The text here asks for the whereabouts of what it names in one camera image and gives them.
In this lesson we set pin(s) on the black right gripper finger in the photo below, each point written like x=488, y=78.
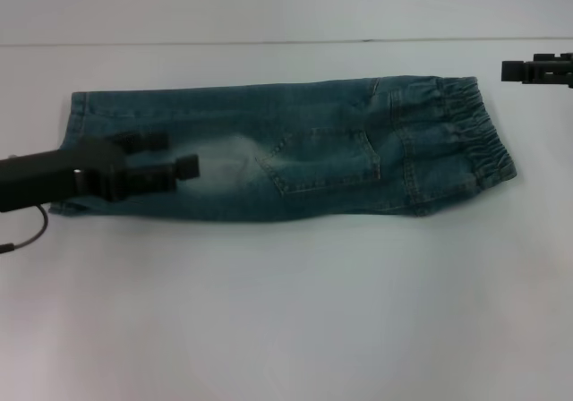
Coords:
x=532, y=73
x=553, y=57

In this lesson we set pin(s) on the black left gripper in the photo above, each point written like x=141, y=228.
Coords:
x=49, y=177

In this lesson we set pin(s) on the blue denim shorts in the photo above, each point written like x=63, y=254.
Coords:
x=336, y=150

